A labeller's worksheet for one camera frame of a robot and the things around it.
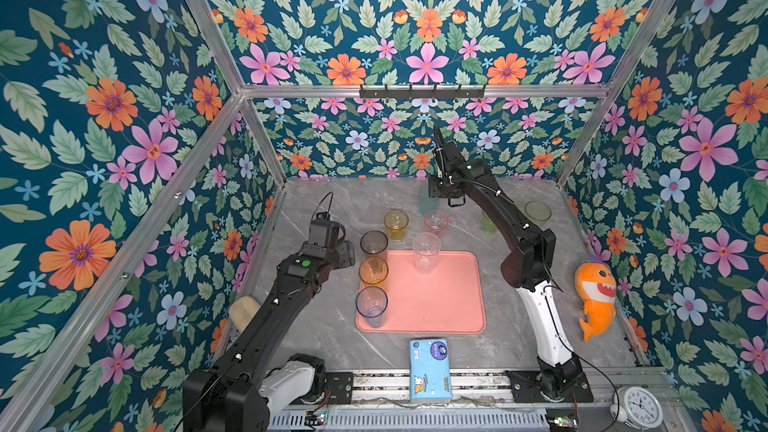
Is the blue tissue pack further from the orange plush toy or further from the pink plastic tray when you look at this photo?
the orange plush toy

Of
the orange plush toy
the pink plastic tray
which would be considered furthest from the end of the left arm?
the orange plush toy

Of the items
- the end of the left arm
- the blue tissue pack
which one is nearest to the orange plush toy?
the blue tissue pack

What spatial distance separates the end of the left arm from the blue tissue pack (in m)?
0.29

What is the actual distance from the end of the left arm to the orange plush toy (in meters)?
0.67

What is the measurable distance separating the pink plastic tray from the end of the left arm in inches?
9.2

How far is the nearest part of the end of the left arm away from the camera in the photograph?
21.6 inches

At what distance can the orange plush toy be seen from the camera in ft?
2.68

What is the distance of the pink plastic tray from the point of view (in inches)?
33.6

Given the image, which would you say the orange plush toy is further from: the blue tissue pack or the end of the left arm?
the end of the left arm

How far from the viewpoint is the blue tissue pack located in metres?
0.70

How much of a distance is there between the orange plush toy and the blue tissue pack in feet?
1.33

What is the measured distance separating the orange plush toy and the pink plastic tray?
0.92ft

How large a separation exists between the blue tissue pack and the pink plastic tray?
0.07 metres

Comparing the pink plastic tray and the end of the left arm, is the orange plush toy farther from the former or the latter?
the end of the left arm
